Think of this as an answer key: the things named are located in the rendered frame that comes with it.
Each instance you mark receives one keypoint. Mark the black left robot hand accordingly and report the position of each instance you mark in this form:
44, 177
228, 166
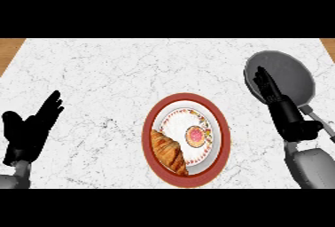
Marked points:
30, 130

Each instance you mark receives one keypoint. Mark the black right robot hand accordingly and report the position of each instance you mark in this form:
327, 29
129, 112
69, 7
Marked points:
286, 116

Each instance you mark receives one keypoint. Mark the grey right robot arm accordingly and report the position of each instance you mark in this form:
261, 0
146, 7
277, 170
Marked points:
312, 165

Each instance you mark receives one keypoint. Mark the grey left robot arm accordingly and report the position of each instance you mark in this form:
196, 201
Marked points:
17, 176

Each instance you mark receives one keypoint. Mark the grey frying pan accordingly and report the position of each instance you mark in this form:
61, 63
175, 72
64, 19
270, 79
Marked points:
290, 78

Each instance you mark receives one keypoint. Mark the red rimmed plate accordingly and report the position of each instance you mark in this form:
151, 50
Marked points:
221, 142

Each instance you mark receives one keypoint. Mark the white floral plate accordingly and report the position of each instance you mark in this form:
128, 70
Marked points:
180, 125

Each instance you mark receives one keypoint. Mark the brown croissant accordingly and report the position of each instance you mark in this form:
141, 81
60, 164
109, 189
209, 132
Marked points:
168, 152

